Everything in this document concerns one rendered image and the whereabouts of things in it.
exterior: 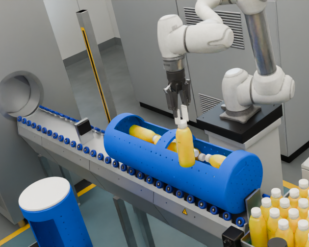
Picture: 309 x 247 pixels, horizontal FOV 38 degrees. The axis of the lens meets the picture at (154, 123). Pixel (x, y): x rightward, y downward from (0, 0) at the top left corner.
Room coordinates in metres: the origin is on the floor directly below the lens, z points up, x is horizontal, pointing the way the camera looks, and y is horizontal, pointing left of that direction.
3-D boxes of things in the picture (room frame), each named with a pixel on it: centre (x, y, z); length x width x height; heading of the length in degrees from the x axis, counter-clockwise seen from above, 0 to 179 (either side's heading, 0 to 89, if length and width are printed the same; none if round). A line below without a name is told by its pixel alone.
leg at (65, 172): (3.25, 0.83, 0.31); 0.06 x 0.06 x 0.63; 37
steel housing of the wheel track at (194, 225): (2.42, 0.29, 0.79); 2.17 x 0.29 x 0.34; 37
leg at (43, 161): (3.16, 0.94, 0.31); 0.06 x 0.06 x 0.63; 37
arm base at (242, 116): (2.31, -0.49, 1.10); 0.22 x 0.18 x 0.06; 39
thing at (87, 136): (2.65, 0.46, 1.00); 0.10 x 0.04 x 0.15; 127
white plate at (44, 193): (2.01, 0.65, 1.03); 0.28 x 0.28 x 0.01
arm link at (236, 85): (2.29, -0.50, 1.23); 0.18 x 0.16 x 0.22; 58
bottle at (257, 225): (1.41, -0.32, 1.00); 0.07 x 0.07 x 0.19
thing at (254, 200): (1.59, -0.35, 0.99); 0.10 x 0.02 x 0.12; 127
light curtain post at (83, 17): (2.97, 0.29, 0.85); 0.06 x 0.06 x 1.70; 37
